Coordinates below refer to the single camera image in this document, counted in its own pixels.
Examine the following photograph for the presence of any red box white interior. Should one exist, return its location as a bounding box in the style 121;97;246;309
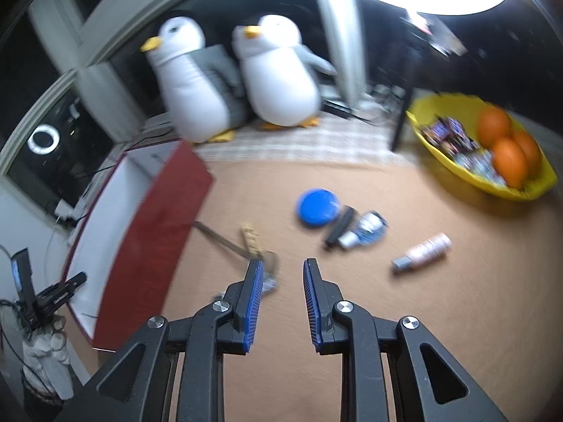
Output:
64;139;214;351

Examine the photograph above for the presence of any patterned white lip balm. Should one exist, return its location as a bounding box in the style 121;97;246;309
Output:
261;271;278;295

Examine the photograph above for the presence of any pink white bottle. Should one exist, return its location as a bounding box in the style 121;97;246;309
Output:
391;234;451;273

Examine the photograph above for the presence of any grey metal spoon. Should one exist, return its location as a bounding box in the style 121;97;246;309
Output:
194;221;280;275

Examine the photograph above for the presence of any black small tube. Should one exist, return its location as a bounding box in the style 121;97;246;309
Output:
323;206;356;250

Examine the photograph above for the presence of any wooden clothespin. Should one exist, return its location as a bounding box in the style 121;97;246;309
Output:
240;223;261;257

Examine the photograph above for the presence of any blue round tin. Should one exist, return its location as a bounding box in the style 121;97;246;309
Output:
296;188;341;228

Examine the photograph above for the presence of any gloved left hand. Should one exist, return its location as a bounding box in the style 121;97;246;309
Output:
22;315;74;401

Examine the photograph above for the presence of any white power strip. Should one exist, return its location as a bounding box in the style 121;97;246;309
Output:
53;198;88;228

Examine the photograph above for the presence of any orange front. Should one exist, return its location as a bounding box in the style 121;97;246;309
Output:
492;137;529;190

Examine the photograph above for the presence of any orange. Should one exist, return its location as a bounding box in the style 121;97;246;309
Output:
477;106;512;149
512;130;542;178
492;137;529;190

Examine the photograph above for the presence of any candy pile in bowl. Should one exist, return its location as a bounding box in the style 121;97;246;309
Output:
419;115;506;186

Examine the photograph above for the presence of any orange right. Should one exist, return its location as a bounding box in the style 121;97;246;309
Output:
512;130;542;178

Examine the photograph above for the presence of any orange top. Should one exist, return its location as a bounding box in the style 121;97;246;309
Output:
477;106;512;149

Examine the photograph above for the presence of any large plush penguin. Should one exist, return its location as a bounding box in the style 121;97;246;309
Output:
140;16;249;144

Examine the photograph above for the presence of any yellow fruit bowl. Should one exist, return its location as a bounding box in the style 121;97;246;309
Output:
407;94;557;201

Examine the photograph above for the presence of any black extension bar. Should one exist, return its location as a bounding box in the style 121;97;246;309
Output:
322;100;352;119

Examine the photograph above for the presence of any small plush penguin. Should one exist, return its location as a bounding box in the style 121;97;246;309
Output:
232;14;337;130

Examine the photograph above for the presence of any black light stand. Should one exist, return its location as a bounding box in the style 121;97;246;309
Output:
389;9;431;153

